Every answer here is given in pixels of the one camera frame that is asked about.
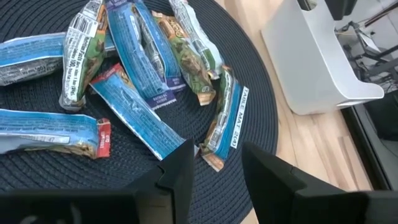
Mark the black aluminium table frame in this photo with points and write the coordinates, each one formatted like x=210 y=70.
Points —
x=367 y=149

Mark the white stick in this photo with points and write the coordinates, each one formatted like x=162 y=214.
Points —
x=240 y=118

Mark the blue red-ended granola bar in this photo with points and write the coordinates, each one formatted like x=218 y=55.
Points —
x=28 y=59
x=136 y=118
x=46 y=130

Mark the blue purple-ended granola bar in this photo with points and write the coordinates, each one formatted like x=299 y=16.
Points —
x=161 y=49
x=130 y=56

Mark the black metal stand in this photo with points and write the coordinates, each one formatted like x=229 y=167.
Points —
x=373 y=54

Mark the white plastic bin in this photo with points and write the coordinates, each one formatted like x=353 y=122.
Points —
x=311 y=62

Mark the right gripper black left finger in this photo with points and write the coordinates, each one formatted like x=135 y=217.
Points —
x=168 y=186

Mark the green and white granola bar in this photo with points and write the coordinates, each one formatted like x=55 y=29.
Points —
x=199 y=34

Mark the round dark blue woven mat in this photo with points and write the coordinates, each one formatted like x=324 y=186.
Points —
x=130 y=175

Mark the green orange-ended granola bar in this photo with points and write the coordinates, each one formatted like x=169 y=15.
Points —
x=186 y=59

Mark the blue orange-ended granola bar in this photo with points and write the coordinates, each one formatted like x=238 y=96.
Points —
x=224 y=124

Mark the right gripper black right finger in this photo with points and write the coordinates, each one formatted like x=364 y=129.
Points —
x=280 y=189

